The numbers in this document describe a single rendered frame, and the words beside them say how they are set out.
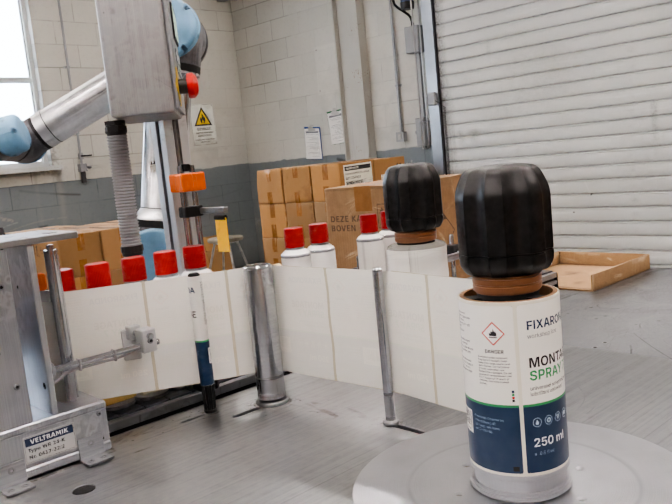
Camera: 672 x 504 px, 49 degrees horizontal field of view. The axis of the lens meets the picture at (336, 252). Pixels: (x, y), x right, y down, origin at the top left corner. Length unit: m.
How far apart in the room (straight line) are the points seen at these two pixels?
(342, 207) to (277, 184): 3.51
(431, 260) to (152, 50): 0.50
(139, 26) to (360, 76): 5.78
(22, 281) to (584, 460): 0.62
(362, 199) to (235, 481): 1.09
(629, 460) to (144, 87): 0.80
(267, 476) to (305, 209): 4.41
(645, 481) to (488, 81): 5.35
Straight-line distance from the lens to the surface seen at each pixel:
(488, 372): 0.64
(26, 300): 0.90
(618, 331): 1.46
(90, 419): 0.92
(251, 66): 8.06
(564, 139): 5.66
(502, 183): 0.62
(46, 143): 1.63
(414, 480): 0.73
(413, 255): 1.02
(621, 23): 5.49
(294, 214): 5.23
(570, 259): 2.17
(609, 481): 0.72
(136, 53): 1.14
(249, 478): 0.80
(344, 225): 1.82
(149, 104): 1.13
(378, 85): 6.80
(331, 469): 0.80
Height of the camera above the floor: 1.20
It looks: 7 degrees down
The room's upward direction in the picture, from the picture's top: 6 degrees counter-clockwise
